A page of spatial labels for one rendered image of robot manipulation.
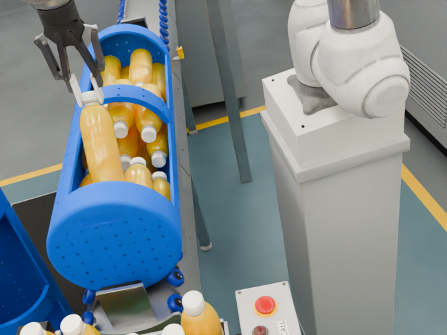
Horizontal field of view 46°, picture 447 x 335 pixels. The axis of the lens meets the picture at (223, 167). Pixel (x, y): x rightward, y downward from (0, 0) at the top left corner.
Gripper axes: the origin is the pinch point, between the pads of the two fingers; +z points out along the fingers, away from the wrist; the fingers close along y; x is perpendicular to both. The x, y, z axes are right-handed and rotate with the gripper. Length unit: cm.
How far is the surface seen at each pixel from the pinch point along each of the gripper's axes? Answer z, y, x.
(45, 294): 73, 39, -7
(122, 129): 18.6, -2.1, -9.9
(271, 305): 23, -31, 48
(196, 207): 106, -7, -70
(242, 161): 120, -31, -114
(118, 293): 29.8, -0.6, 33.4
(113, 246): 23.3, -0.9, 26.0
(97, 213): 13.4, -0.6, 25.9
